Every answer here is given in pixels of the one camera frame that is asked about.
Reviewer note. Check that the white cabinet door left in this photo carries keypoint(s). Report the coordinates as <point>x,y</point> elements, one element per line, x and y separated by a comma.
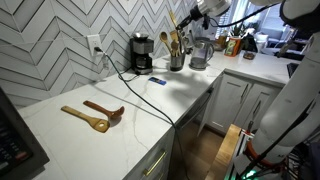
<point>230,96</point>

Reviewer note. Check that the orange floral canister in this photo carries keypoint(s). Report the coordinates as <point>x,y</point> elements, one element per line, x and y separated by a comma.
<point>232,46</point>

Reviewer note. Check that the dishwasher front panel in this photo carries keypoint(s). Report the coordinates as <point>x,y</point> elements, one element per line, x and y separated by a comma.
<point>195,109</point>

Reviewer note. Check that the light slotted wooden spatula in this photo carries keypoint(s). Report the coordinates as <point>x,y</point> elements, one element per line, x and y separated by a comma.
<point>97,124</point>

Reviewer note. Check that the small blue packet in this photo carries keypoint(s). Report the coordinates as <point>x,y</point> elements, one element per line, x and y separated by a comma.
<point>158,81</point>

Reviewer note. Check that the wooden spoon in holder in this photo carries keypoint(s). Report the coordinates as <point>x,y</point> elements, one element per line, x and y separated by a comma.
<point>164,39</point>

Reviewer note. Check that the dark brown wooden ladle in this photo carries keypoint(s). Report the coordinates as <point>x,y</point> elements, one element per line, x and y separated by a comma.
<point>110,114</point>

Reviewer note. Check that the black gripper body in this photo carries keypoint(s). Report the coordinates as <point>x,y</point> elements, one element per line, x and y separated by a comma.
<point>195,13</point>

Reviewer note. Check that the wooden spatula in holder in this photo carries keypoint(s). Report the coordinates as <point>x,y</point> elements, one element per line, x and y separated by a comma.
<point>174,35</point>

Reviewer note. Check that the light wooden spoon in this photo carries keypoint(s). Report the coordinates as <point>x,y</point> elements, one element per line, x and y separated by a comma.
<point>174,45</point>

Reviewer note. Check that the metal utensil holder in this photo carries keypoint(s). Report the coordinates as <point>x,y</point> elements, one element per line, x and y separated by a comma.
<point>177,63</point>

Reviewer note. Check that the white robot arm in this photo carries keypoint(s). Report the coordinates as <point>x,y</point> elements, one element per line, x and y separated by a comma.
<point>295,112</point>

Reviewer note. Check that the white wall outlet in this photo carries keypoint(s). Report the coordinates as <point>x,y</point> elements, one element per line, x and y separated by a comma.
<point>93,42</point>

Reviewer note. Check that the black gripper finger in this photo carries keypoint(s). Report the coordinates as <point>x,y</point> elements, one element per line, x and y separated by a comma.
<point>184,23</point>

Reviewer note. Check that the black stovetop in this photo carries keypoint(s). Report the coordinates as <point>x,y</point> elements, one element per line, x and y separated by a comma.
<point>291,67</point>

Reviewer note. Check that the brass drawer handle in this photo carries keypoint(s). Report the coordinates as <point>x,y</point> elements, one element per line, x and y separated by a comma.
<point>148,171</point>

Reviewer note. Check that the white cabinet door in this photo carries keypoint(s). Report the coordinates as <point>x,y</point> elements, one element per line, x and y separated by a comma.
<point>255,106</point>
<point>230,96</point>

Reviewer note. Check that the black microwave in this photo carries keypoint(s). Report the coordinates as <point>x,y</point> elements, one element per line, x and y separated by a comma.
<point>21,155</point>

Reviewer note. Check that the white cabinet door right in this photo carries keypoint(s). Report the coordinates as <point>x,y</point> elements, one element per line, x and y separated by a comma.
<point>255,106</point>

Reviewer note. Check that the wooden butcher block cart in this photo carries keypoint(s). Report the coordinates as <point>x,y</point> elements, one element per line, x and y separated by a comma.
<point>219,167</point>

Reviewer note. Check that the black drip coffee maker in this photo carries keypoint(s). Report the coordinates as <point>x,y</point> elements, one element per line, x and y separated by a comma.
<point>140,47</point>

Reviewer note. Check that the glass electric kettle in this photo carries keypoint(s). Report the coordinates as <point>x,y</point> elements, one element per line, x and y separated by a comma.
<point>202,52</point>

